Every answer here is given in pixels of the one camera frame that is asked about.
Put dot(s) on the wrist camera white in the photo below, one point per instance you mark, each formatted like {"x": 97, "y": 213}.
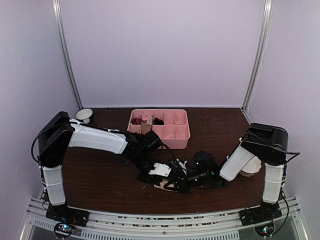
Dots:
{"x": 183, "y": 165}
{"x": 160, "y": 169}

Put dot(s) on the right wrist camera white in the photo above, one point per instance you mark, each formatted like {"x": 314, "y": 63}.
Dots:
{"x": 183, "y": 165}

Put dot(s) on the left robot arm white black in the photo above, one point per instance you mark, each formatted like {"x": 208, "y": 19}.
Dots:
{"x": 63, "y": 132}

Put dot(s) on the pink divided organizer box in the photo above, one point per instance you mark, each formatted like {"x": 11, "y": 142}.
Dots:
{"x": 175, "y": 132}

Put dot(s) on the striped beige green sock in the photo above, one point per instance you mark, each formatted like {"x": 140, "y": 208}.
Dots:
{"x": 162, "y": 185}

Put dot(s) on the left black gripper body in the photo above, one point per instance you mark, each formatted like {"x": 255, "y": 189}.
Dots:
{"x": 148, "y": 179}

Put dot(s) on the dark bowl white inside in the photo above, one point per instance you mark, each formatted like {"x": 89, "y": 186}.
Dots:
{"x": 85, "y": 116}

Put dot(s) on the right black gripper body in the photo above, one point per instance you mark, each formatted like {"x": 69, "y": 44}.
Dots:
{"x": 185, "y": 186}

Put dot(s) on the aluminium frame post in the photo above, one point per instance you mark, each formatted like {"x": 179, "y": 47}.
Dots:
{"x": 65, "y": 53}
{"x": 257, "y": 65}

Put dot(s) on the left aluminium frame post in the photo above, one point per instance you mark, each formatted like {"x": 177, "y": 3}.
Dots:
{"x": 65, "y": 53}

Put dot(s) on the right aluminium frame post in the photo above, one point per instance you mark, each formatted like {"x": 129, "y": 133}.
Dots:
{"x": 257, "y": 65}

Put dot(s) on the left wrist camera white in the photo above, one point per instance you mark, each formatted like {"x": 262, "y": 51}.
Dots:
{"x": 160, "y": 169}

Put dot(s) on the white scalloped bowl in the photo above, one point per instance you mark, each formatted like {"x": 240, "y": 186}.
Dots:
{"x": 252, "y": 167}

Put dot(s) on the rolled socks in box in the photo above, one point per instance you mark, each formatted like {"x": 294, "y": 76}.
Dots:
{"x": 145, "y": 122}

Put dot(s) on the argyle black red orange sock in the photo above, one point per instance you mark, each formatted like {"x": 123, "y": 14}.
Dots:
{"x": 158, "y": 121}

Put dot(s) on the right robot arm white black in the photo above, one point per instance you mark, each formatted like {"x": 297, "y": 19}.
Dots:
{"x": 266, "y": 143}

